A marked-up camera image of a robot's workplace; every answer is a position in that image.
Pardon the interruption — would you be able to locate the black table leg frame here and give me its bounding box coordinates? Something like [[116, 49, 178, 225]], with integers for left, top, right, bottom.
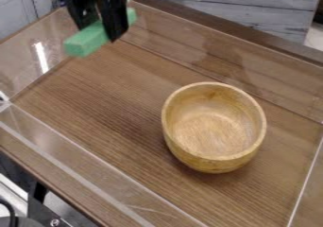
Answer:
[[27, 182, 74, 227]]

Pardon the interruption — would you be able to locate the brown wooden bowl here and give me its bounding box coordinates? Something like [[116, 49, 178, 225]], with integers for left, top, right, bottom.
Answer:
[[160, 81, 267, 174]]

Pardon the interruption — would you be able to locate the green rectangular block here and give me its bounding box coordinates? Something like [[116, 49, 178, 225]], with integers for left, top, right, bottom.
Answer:
[[62, 7, 139, 59]]

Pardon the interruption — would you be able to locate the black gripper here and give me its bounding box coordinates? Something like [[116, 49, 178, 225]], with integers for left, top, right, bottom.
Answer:
[[60, 0, 131, 42]]

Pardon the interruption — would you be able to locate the black cable under table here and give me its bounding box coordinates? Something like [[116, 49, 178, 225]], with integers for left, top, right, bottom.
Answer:
[[0, 199, 19, 227]]

